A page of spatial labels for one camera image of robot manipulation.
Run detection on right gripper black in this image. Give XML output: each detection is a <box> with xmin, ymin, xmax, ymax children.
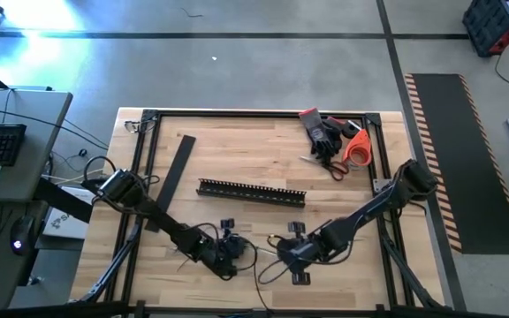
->
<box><xmin>275</xmin><ymin>220</ymin><xmax>326</xmax><ymax>287</ymax></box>

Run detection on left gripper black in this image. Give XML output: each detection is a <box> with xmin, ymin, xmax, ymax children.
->
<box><xmin>208</xmin><ymin>217</ymin><xmax>249</xmax><ymax>280</ymax></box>

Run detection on black zip tie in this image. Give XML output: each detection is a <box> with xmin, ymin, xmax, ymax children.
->
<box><xmin>252</xmin><ymin>258</ymin><xmax>275</xmax><ymax>313</ymax></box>

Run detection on black slotted cable duct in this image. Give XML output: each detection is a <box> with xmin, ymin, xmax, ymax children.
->
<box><xmin>195</xmin><ymin>177</ymin><xmax>308</xmax><ymax>209</ymax></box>

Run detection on black duct cover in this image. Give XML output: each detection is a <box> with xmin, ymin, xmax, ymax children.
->
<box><xmin>144</xmin><ymin>134</ymin><xmax>197</xmax><ymax>234</ymax></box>

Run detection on grey metal mounting plate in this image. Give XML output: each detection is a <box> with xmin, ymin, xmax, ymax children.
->
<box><xmin>372</xmin><ymin>178</ymin><xmax>392</xmax><ymax>195</ymax></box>

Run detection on grey glove with red cuff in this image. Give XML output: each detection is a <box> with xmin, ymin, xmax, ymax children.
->
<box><xmin>323</xmin><ymin>115</ymin><xmax>346</xmax><ymax>154</ymax></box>
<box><xmin>298</xmin><ymin>107</ymin><xmax>333</xmax><ymax>160</ymax></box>

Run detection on red and white box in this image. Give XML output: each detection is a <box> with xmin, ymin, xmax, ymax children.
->
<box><xmin>341</xmin><ymin>128</ymin><xmax>374</xmax><ymax>170</ymax></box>

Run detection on black tape roll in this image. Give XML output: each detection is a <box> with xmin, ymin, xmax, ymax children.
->
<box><xmin>340</xmin><ymin>121</ymin><xmax>361</xmax><ymax>140</ymax></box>

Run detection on white cardboard box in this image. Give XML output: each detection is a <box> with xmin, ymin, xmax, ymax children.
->
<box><xmin>41</xmin><ymin>184</ymin><xmax>97</xmax><ymax>240</ymax></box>

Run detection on black slanted flat bar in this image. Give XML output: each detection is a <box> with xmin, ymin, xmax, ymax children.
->
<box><xmin>33</xmin><ymin>176</ymin><xmax>95</xmax><ymax>224</ymax></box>

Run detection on black computer mouse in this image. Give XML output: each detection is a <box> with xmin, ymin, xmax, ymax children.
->
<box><xmin>10</xmin><ymin>215</ymin><xmax>36</xmax><ymax>256</ymax></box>

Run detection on black striped floor mat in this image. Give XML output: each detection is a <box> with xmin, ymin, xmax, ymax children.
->
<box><xmin>403</xmin><ymin>72</ymin><xmax>509</xmax><ymax>256</ymax></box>

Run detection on grey desk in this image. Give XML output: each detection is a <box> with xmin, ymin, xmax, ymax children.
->
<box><xmin>0</xmin><ymin>87</ymin><xmax>73</xmax><ymax>310</ymax></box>

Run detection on black and red toolbox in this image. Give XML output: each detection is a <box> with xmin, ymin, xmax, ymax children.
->
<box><xmin>460</xmin><ymin>0</ymin><xmax>509</xmax><ymax>58</ymax></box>

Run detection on red-handled scissors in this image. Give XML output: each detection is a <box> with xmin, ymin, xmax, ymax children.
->
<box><xmin>299</xmin><ymin>154</ymin><xmax>351</xmax><ymax>182</ymax></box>

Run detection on black aluminium table frame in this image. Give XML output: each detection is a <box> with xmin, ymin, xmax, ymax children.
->
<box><xmin>72</xmin><ymin>108</ymin><xmax>450</xmax><ymax>318</ymax></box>

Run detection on loose grey cable loop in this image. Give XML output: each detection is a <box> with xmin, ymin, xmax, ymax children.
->
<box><xmin>124</xmin><ymin>115</ymin><xmax>156</xmax><ymax>134</ymax></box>

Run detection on black desk cable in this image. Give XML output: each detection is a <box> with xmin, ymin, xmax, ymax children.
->
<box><xmin>0</xmin><ymin>87</ymin><xmax>110</xmax><ymax>151</ymax></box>

